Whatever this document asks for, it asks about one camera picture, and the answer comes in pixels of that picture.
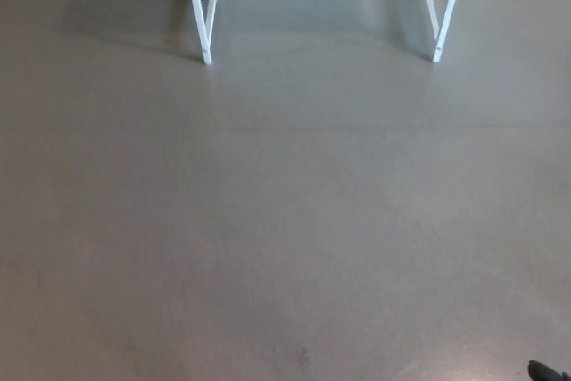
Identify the white metal table leg frame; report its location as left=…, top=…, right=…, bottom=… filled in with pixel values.
left=417, top=0, right=470, bottom=63
left=181, top=0, right=221, bottom=65

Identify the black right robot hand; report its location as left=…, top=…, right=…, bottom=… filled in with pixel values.
left=527, top=360, right=571, bottom=381

